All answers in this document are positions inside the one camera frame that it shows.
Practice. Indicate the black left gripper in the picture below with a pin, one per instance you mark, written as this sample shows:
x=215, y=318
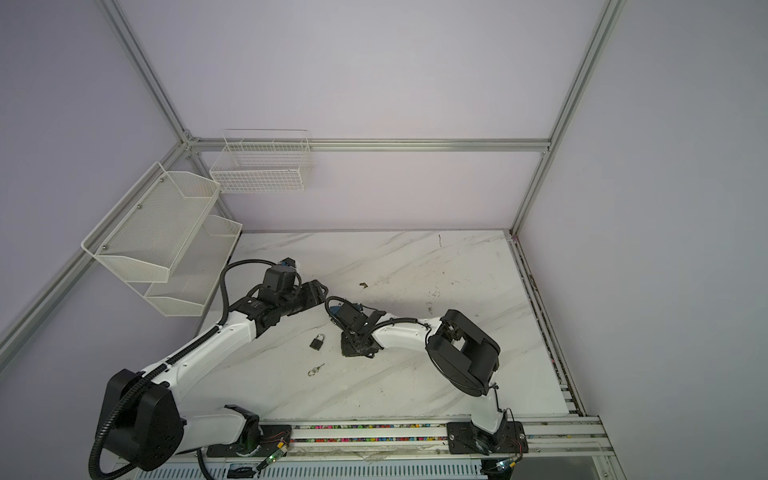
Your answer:
x=313, y=292

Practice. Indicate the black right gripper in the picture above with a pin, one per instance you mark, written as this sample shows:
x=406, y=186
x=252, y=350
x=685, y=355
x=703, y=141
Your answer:
x=345, y=348

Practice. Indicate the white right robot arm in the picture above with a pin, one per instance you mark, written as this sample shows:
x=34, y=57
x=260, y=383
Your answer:
x=465, y=355

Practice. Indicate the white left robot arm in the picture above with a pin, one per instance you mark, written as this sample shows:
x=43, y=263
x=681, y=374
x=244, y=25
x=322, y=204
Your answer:
x=141, y=424

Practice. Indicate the black padlock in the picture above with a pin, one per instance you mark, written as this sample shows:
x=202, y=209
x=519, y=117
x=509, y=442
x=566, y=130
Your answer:
x=318, y=342

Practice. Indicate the white mesh two-tier shelf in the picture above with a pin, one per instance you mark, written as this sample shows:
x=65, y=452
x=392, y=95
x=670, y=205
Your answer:
x=165, y=241

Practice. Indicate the white ventilated cover strip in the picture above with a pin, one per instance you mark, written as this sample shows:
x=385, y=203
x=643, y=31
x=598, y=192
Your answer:
x=395, y=469

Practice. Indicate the white wire basket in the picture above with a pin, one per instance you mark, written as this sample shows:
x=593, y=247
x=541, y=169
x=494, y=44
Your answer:
x=263, y=161

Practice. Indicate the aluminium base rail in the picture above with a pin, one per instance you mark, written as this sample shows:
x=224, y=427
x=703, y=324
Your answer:
x=571, y=441

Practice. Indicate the aluminium frame horizontal back bar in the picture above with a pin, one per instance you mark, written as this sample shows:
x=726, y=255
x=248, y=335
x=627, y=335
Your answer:
x=381, y=145

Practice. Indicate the aluminium frame left wall bar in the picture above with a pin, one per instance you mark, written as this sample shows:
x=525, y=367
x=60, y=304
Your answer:
x=28, y=326

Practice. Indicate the aluminium table edge rail right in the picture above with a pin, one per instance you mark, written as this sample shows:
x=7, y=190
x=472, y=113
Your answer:
x=557, y=358

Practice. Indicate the aluminium frame post back left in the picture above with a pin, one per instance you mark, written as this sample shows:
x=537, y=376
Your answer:
x=130, y=43

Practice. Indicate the aluminium frame post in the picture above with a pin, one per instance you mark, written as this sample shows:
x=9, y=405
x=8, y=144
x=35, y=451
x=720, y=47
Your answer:
x=604, y=27
x=130, y=43

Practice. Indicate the aluminium frame post back right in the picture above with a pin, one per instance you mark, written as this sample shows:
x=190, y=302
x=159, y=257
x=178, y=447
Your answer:
x=604, y=27

